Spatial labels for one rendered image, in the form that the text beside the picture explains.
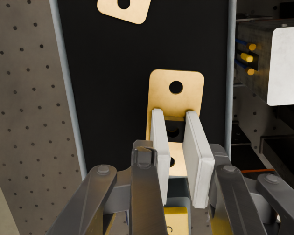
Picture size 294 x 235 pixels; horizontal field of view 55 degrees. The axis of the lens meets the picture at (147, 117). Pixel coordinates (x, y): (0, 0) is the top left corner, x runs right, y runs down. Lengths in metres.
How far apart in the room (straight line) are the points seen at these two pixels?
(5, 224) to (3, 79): 1.40
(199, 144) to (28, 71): 0.65
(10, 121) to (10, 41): 0.21
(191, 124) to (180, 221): 0.15
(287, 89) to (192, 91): 0.14
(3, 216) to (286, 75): 1.89
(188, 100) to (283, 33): 0.14
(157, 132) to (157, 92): 0.05
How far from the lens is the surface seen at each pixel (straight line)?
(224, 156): 0.16
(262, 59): 0.33
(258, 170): 0.57
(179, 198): 0.32
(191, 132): 0.17
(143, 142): 0.17
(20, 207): 0.97
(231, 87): 0.24
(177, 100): 0.20
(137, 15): 0.23
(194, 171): 0.15
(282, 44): 0.31
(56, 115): 0.78
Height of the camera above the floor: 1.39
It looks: 69 degrees down
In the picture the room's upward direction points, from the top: 178 degrees counter-clockwise
